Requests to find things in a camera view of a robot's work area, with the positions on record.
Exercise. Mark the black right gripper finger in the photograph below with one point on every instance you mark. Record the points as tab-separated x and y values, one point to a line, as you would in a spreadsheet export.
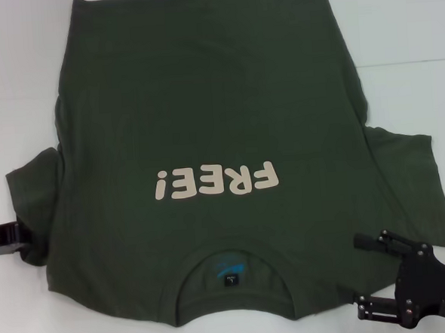
386	242
377	312

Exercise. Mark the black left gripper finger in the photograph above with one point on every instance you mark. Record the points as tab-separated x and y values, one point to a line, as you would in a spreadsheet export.
17	233
12	250

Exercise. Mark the dark green FREE! t-shirt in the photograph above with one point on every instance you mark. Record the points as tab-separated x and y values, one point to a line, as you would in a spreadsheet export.
211	110

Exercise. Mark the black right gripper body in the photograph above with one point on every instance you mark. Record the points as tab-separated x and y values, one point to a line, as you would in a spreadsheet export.
430	289

